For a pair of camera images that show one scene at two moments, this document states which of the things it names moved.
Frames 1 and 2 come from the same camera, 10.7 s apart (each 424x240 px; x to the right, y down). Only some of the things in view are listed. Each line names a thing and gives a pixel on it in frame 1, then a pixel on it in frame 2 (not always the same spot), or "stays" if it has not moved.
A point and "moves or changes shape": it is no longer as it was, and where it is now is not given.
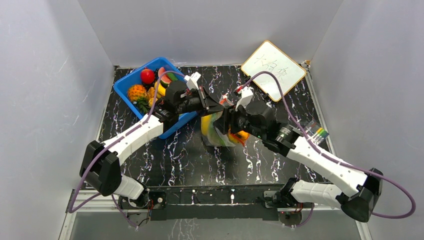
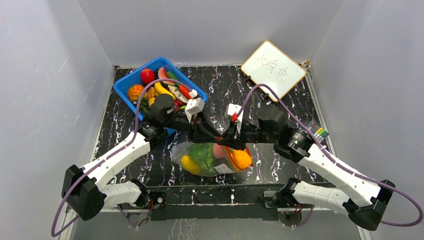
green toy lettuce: (218, 138) moves or changes shape
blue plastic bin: (122, 87) stays
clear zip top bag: (212, 136) moves or changes shape
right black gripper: (230, 118) → (236, 133)
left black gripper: (206, 104) → (199, 132)
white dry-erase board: (268, 57) stays
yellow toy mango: (206, 124) moves or changes shape
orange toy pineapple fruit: (137, 94) stays
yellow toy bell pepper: (240, 137) moves or changes shape
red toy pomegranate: (147, 76) stays
